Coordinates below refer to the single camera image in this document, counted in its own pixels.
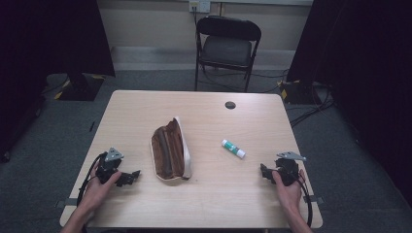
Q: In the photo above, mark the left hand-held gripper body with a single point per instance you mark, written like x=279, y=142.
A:
x=110, y=163

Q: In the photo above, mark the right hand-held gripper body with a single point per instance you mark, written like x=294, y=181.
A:
x=287, y=170

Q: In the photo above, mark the person's right hand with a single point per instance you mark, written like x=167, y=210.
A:
x=288, y=194

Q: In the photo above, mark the person's left hand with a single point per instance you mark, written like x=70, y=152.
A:
x=97, y=192

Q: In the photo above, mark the green and white glue stick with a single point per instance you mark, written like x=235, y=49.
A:
x=233, y=149

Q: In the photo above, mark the brown and white pencil case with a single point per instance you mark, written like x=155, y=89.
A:
x=170, y=152

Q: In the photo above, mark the dark round table grommet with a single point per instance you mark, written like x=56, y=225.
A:
x=230, y=105

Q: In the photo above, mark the black stand base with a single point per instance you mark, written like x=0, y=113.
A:
x=81, y=88
x=299, y=92

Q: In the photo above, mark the black folding chair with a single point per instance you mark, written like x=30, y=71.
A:
x=226, y=48

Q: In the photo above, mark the black curtain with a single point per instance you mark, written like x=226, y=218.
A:
x=362, y=64
x=48, y=48

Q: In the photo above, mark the white wall socket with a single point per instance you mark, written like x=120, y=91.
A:
x=199, y=6

